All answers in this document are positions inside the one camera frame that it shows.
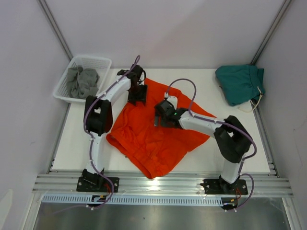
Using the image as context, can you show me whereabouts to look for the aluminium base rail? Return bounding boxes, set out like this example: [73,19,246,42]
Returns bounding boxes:
[32,171,294,197]

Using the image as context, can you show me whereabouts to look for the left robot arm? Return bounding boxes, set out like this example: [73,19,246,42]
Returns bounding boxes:
[76,64,147,193]

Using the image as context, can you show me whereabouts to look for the aluminium corner post right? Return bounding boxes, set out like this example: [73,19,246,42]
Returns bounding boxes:
[250,0,294,65]

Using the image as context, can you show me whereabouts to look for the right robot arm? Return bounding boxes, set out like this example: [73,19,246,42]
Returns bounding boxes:
[154,99,257,194]

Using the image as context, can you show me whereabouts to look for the aluminium corner post left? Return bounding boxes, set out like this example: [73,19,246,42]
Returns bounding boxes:
[37,0,73,60]

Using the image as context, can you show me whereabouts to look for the aluminium corner post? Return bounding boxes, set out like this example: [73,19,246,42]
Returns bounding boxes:
[250,0,294,65]
[37,0,73,60]

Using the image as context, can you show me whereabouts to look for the grey shorts in basket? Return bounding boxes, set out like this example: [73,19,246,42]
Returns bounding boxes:
[67,66,100,99]

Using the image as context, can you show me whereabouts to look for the folded green shorts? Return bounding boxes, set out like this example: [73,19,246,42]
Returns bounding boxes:
[215,64,265,113]

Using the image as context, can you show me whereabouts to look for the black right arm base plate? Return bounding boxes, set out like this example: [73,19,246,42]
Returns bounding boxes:
[200,178,248,195]

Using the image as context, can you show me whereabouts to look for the white plastic basket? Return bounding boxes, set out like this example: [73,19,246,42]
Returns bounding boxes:
[53,55,112,103]

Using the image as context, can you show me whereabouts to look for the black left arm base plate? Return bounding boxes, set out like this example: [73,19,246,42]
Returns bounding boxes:
[76,177,119,193]

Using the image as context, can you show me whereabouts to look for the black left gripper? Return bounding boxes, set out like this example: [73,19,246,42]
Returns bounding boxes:
[128,83,147,106]

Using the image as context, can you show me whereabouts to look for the white slotted cable duct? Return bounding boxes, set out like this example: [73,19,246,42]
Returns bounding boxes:
[42,194,223,207]

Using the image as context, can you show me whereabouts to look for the orange shorts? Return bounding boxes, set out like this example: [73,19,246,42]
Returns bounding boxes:
[106,79,210,179]

